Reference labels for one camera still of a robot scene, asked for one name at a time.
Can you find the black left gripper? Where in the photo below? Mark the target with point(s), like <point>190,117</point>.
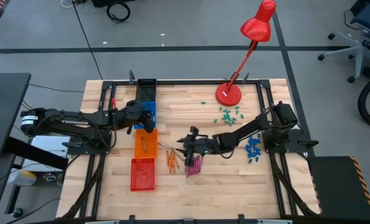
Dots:
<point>130,115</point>

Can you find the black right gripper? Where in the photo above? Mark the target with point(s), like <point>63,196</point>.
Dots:
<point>203,146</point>

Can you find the brown crayon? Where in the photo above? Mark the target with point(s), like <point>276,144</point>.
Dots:
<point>179,155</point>
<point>144,144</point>

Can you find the pile of grey sticks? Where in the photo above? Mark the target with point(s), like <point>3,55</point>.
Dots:
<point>165,145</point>

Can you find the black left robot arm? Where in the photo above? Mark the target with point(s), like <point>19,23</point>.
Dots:
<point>76,122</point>

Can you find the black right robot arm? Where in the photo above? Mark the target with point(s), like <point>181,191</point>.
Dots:
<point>247,129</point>

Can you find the blue plastic basket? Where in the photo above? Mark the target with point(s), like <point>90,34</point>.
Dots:
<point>153,107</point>

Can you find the orange plastic basket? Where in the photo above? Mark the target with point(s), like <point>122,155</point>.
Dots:
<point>152,146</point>

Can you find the black plastic basket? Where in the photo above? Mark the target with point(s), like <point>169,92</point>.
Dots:
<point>146,90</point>

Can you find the red plastic basket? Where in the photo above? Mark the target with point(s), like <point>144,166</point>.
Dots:
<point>142,174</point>

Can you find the red desk lamp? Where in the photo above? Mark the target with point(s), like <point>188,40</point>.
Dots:
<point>228,95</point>

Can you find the white box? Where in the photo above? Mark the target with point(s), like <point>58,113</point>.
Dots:
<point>48,146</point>

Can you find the silver aluminium extrusion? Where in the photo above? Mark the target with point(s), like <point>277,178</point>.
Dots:
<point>102,221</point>
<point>275,221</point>

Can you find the black equipment box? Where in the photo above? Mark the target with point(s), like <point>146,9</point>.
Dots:
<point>104,2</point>

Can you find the black desk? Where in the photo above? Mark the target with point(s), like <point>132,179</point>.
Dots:
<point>4,109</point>

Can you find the black platform hazard-striped edge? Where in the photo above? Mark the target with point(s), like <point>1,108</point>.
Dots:
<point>334,186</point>

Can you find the black aluminium table frame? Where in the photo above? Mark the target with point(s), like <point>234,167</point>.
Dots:
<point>187,82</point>

